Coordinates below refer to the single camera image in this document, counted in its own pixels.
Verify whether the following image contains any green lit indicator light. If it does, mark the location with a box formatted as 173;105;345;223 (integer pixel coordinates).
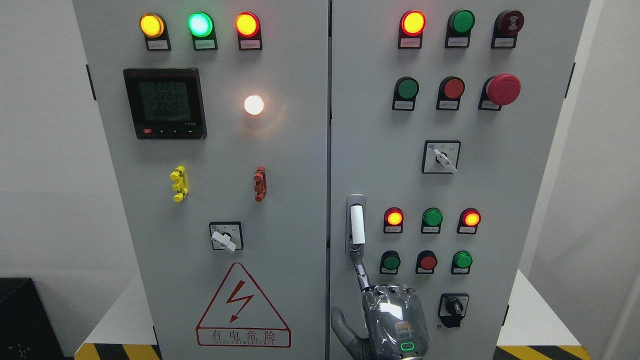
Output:
187;11;218;51

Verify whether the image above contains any green push button lower left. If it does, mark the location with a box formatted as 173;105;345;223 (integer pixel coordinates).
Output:
379;250;402;275

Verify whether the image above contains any black box on floor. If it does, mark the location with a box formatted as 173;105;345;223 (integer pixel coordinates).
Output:
0;277;65;360

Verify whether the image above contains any red lit indicator lower right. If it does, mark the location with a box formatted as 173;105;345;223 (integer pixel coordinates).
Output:
456;207;482;235

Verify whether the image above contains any green indicator top right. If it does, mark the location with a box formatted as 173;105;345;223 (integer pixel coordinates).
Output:
445;9;475;49

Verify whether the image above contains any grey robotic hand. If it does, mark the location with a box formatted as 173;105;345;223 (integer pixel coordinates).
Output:
330;244;429;360

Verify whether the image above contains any green push button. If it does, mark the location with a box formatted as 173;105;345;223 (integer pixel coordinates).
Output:
391;76;419;111
379;250;402;275
450;250;473;275

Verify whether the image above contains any white lit indicator lamp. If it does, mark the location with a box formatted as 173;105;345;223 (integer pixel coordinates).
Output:
243;95;265;116

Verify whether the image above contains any yellow indicator light top left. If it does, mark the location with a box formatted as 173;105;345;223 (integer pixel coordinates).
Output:
139;13;171;51

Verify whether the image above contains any yellow plastic terminal clip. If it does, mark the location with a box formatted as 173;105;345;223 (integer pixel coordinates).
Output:
169;165;189;203

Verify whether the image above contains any green push button lower right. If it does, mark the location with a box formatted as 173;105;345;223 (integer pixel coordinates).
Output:
450;250;473;275

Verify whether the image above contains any red electrical hazard warning sticker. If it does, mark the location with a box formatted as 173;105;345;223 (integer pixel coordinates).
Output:
196;262;291;348

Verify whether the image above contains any red-orange indicator light left door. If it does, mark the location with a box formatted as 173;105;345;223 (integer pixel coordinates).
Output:
235;11;263;51

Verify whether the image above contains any white selector switch left door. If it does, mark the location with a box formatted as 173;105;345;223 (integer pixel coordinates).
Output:
209;221;244;253

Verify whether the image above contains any red push button upper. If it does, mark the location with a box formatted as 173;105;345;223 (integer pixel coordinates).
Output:
436;76;466;111

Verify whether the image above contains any silver door handle lock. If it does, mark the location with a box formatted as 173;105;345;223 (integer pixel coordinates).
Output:
345;193;366;257

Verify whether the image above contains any yellow black hazard tape right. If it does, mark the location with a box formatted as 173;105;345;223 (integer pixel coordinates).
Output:
493;345;591;360

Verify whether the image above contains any yellow black hazard tape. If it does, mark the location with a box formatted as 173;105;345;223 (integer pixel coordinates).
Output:
493;345;591;360
73;342;163;360

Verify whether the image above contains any green indicator lower middle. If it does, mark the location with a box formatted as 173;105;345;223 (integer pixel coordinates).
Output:
420;207;444;234

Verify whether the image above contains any yellow black hazard tape left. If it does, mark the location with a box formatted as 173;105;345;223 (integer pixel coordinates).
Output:
73;342;163;360

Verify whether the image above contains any black digital power meter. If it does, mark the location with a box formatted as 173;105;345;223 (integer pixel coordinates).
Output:
123;67;207;140

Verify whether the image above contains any green push button upper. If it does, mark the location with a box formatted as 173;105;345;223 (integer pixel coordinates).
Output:
391;76;419;111

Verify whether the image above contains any black selector switch right door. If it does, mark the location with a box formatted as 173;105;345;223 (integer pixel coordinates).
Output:
438;292;470;328

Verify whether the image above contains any red emergency stop mushroom button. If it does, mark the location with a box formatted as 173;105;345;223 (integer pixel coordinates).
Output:
478;73;522;111

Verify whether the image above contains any red lit indicator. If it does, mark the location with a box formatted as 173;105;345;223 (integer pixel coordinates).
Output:
397;10;426;50
456;207;482;235
382;207;404;234

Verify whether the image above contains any grey right cabinet door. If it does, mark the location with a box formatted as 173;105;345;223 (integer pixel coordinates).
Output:
329;0;590;360

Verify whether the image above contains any red lit indicator lower left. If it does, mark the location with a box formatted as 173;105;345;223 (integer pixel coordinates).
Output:
382;207;404;234

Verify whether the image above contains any dark red buzzer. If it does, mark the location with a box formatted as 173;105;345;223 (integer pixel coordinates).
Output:
491;10;524;49

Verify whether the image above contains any red push button lower middle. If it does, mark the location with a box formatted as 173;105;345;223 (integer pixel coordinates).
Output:
414;250;438;275

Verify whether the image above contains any white key selector switch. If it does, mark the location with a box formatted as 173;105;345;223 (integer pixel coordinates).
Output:
422;140;462;174

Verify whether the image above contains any red lit indicator top right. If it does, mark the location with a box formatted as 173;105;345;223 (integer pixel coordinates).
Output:
397;10;426;50

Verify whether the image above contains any grey left cabinet door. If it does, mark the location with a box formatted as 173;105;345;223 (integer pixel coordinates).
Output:
73;0;330;360

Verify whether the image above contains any red plastic terminal clip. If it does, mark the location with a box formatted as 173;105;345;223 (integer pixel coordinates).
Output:
253;166;268;203

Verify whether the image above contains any red push button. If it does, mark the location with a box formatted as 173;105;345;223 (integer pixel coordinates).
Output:
414;250;438;275
436;76;466;111

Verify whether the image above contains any grey cabinet door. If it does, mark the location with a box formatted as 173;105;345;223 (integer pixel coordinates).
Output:
73;0;330;360
329;0;590;360

